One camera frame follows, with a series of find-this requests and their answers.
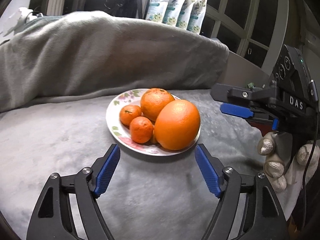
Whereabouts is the black camera box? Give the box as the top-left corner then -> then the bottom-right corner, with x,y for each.
272,45 -> 318,112

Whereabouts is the green snack package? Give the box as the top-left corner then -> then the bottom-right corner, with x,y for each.
246,82 -> 255,89

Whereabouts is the big smooth orange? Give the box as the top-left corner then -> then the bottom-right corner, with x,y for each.
154,100 -> 201,151

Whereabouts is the white gloved right hand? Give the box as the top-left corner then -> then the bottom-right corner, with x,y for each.
256,130 -> 320,193

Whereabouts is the floral white plate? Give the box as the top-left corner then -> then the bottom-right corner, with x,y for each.
106,88 -> 201,157

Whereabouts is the large orange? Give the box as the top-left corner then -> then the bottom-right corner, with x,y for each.
140,88 -> 175,121

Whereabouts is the orange mandarin front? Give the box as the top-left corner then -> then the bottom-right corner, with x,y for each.
129,116 -> 153,144

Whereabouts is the brown longan fruit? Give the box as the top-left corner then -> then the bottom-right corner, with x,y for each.
149,131 -> 158,145

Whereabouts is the black camera cable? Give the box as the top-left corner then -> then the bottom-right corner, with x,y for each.
301,109 -> 320,230

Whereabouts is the orange mandarin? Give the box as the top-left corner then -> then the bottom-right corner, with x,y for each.
119,105 -> 142,126
129,116 -> 153,144

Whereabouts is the grey fleece blanket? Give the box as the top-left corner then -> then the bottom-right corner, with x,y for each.
0,10 -> 296,240

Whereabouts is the white power strip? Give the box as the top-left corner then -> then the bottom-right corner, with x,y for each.
1,7 -> 37,37

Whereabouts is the black tripod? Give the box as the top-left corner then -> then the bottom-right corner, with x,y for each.
104,0 -> 143,19

